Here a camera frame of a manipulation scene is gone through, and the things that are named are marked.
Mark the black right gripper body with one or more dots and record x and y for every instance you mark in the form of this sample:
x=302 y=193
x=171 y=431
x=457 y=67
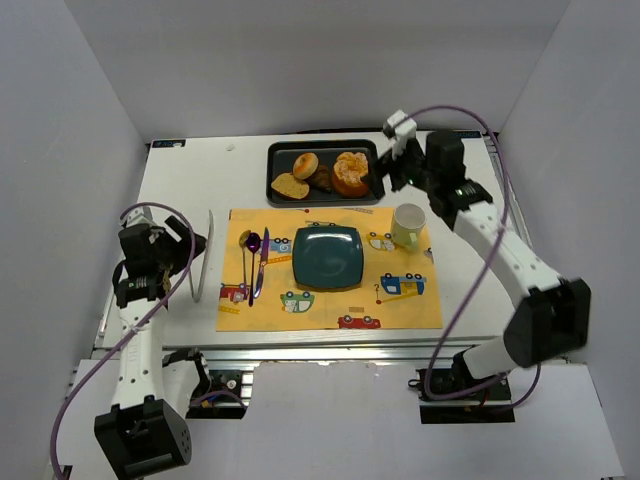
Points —
x=398 y=163

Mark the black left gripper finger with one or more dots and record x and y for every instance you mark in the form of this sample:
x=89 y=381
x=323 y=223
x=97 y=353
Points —
x=199 y=244
x=179 y=228

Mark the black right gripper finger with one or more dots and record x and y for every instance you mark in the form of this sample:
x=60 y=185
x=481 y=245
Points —
x=385 y=163
x=398 y=181

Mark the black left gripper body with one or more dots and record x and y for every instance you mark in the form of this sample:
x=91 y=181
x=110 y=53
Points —
x=176 y=240

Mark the orange glazed donut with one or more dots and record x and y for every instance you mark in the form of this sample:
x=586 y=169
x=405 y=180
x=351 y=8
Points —
x=305 y=165

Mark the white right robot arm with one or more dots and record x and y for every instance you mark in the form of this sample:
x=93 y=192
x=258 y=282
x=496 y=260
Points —
x=551 y=313

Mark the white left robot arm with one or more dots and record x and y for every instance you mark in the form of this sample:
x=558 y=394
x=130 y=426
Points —
x=145 y=431

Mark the bread slice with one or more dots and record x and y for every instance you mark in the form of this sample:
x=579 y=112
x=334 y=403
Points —
x=290 y=187

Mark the sugar topped brioche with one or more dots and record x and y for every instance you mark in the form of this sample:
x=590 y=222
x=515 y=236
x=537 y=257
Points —
x=348 y=171

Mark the pale green mug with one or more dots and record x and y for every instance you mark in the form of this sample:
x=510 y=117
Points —
x=408 y=221

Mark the gold spoon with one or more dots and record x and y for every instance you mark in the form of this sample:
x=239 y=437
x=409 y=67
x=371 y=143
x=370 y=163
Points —
x=243 y=244

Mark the purple spoon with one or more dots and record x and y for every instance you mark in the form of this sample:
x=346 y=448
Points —
x=253 y=244

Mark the brown croissant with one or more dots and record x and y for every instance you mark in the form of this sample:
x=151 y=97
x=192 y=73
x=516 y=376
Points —
x=321 y=179

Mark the iridescent purple knife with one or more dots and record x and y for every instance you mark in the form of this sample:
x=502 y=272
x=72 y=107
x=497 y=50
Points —
x=264 y=253

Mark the black baking tray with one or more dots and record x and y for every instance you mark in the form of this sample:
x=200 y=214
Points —
x=280 y=160

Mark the yellow vehicle print placemat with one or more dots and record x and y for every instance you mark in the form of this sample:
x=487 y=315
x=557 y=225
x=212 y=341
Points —
x=399 y=288

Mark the dark teal square plate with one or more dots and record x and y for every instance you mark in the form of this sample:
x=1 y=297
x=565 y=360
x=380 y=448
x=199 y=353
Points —
x=326 y=258

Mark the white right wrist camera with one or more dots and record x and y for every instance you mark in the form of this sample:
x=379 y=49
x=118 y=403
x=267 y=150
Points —
x=399 y=128

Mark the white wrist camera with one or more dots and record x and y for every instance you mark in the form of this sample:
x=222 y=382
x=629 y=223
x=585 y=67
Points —
x=399 y=128
x=138 y=216

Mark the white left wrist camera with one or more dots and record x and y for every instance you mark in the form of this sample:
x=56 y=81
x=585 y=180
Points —
x=138 y=216

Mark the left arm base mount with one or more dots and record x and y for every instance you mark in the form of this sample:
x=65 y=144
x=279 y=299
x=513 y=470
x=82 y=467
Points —
x=202 y=392

